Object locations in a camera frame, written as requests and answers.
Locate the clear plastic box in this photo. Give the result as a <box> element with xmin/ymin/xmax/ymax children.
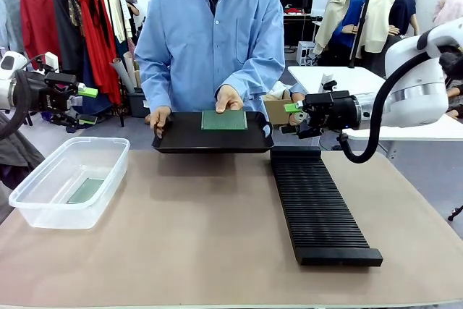
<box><xmin>8</xmin><ymin>136</ymin><xmax>131</xmax><ymax>231</ymax></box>

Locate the black stand foot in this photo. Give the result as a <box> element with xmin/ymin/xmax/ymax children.
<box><xmin>447</xmin><ymin>203</ymin><xmax>463</xmax><ymax>221</ymax></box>

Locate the mannequin in pink top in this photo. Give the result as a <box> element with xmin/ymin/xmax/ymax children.
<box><xmin>432</xmin><ymin>0</ymin><xmax>463</xmax><ymax>37</ymax></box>

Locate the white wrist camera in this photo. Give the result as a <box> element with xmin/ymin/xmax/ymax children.
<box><xmin>320</xmin><ymin>71</ymin><xmax>339</xmax><ymax>95</ymax></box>
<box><xmin>43</xmin><ymin>51</ymin><xmax>61</xmax><ymax>75</ymax></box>

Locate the mannequin cream jacket blue shirt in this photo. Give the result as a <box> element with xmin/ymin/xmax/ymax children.
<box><xmin>313</xmin><ymin>0</ymin><xmax>370</xmax><ymax>67</ymax></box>

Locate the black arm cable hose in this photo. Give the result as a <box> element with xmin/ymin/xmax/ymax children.
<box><xmin>0</xmin><ymin>69</ymin><xmax>35</xmax><ymax>142</ymax></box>
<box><xmin>336</xmin><ymin>32</ymin><xmax>463</xmax><ymax>164</ymax></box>

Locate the dark grey jacket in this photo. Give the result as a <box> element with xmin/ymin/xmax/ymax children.
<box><xmin>0</xmin><ymin>111</ymin><xmax>46</xmax><ymax>190</ymax></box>

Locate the black slotted PCB rack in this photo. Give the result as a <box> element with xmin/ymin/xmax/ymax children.
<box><xmin>270</xmin><ymin>145</ymin><xmax>383</xmax><ymax>268</ymax></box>

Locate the person's right hand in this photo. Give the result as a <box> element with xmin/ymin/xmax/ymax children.
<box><xmin>149</xmin><ymin>105</ymin><xmax>173</xmax><ymax>140</ymax></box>

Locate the person's left hand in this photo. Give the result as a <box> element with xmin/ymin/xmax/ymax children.
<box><xmin>215</xmin><ymin>83</ymin><xmax>244</xmax><ymax>114</ymax></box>

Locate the grey paper roll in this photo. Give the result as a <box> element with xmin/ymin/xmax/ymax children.
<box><xmin>110</xmin><ymin>61</ymin><xmax>137</xmax><ymax>93</ymax></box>

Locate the person's left forearm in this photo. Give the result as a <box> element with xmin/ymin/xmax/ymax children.
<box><xmin>220</xmin><ymin>55</ymin><xmax>286</xmax><ymax>107</ymax></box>

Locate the black plastic tray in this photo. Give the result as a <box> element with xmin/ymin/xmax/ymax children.
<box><xmin>150</xmin><ymin>110</ymin><xmax>275</xmax><ymax>155</ymax></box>

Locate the dark grey garment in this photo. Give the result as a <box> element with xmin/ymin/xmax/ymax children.
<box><xmin>53</xmin><ymin>0</ymin><xmax>86</xmax><ymax>75</ymax></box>

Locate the open cardboard box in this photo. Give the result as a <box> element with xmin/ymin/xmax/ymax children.
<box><xmin>263</xmin><ymin>90</ymin><xmax>303</xmax><ymax>126</ymax></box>

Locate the white cube shelf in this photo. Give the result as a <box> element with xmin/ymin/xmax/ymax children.
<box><xmin>296</xmin><ymin>40</ymin><xmax>316</xmax><ymax>66</ymax></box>

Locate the black tripod pole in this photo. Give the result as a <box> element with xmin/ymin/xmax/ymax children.
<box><xmin>347</xmin><ymin>0</ymin><xmax>377</xmax><ymax>69</ymax></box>

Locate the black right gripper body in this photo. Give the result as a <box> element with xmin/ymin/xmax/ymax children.
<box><xmin>298</xmin><ymin>90</ymin><xmax>359</xmax><ymax>140</ymax></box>

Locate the black metal clothes rack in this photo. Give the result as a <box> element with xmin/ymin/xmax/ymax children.
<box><xmin>0</xmin><ymin>0</ymin><xmax>126</xmax><ymax>127</ymax></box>

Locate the person's right forearm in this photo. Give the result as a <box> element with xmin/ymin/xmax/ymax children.
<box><xmin>135</xmin><ymin>59</ymin><xmax>173</xmax><ymax>113</ymax></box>

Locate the grey storage bin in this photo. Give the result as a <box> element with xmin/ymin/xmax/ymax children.
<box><xmin>127</xmin><ymin>91</ymin><xmax>151</xmax><ymax>119</ymax></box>

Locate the mannequin cream jacket navy shirt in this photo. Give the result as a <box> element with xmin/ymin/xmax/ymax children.
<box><xmin>363</xmin><ymin>0</ymin><xmax>420</xmax><ymax>55</ymax></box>

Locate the beige paper roll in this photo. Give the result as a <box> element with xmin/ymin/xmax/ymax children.
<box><xmin>122</xmin><ymin>51</ymin><xmax>141</xmax><ymax>89</ymax></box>

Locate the white table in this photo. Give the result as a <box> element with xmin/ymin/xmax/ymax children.
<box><xmin>287</xmin><ymin>64</ymin><xmax>463</xmax><ymax>143</ymax></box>

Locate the cream white garment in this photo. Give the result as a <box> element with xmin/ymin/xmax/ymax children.
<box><xmin>104</xmin><ymin>0</ymin><xmax>134</xmax><ymax>44</ymax></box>

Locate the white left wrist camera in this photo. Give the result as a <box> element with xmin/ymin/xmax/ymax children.
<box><xmin>43</xmin><ymin>51</ymin><xmax>61</xmax><ymax>75</ymax></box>

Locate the green PCB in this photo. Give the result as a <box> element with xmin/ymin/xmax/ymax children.
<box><xmin>200</xmin><ymin>109</ymin><xmax>249</xmax><ymax>132</ymax></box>
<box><xmin>67</xmin><ymin>177</ymin><xmax>105</xmax><ymax>205</ymax></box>

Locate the light grey garment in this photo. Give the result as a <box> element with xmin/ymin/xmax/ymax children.
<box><xmin>0</xmin><ymin>0</ymin><xmax>28</xmax><ymax>55</ymax></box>

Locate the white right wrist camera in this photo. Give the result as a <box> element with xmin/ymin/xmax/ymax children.
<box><xmin>320</xmin><ymin>71</ymin><xmax>339</xmax><ymax>95</ymax></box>

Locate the red dress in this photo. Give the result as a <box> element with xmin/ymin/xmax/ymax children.
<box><xmin>76</xmin><ymin>0</ymin><xmax>122</xmax><ymax>106</ymax></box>

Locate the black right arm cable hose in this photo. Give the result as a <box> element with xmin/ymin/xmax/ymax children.
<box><xmin>336</xmin><ymin>32</ymin><xmax>463</xmax><ymax>164</ymax></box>

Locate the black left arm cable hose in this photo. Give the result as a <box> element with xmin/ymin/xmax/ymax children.
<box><xmin>0</xmin><ymin>69</ymin><xmax>35</xmax><ymax>142</ymax></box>

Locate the red shirt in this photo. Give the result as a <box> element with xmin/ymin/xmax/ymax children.
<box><xmin>20</xmin><ymin>0</ymin><xmax>62</xmax><ymax>71</ymax></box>

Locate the person in blue shirt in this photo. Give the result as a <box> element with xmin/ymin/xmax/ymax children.
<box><xmin>134</xmin><ymin>0</ymin><xmax>286</xmax><ymax>122</ymax></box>

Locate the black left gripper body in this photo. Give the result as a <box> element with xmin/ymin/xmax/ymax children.
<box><xmin>34</xmin><ymin>71</ymin><xmax>80</xmax><ymax>127</ymax></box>

